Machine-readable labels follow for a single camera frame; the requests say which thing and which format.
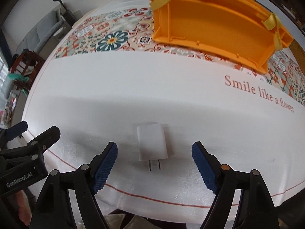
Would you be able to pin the black upright vacuum cleaner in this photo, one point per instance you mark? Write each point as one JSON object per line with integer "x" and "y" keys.
{"x": 66, "y": 13}

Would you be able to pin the wooden baby chair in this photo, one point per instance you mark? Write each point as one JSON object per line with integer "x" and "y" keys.
{"x": 25, "y": 70}

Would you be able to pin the operator right hand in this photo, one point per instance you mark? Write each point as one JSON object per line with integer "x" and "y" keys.
{"x": 24, "y": 210}

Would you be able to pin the patterned tile table runner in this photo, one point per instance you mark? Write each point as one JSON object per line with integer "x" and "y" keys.
{"x": 132, "y": 30}

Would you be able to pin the woven wicker box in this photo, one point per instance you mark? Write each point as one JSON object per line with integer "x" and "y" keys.
{"x": 299, "y": 53}

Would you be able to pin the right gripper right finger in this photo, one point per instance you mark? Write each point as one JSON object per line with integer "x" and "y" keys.
{"x": 255, "y": 208}

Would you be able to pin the white USB wall charger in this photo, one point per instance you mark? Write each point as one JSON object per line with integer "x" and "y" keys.
{"x": 152, "y": 145}

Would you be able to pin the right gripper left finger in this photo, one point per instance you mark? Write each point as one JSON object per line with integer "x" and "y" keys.
{"x": 53, "y": 207}

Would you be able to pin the grey sofa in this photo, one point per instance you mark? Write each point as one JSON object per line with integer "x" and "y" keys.
{"x": 38, "y": 36}

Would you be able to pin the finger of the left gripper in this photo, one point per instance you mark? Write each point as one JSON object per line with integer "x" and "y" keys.
{"x": 11, "y": 133}
{"x": 44, "y": 140}

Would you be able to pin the orange plastic storage crate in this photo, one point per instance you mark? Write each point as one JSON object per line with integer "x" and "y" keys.
{"x": 240, "y": 30}

